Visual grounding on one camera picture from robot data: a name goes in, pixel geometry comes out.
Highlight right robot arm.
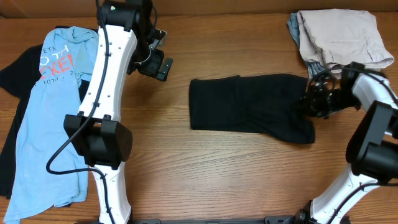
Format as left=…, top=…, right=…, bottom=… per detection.
left=286, top=62, right=397, bottom=224

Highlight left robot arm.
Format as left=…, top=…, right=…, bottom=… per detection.
left=63, top=0, right=173, bottom=223

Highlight folded blue jeans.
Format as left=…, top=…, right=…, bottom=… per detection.
left=287, top=12, right=324, bottom=79

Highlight beige folded shorts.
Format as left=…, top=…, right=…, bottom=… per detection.
left=297, top=9, right=394, bottom=71

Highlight light blue t-shirt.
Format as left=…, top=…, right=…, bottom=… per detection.
left=4, top=27, right=98, bottom=223

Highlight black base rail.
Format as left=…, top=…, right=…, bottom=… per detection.
left=127, top=216, right=295, bottom=224

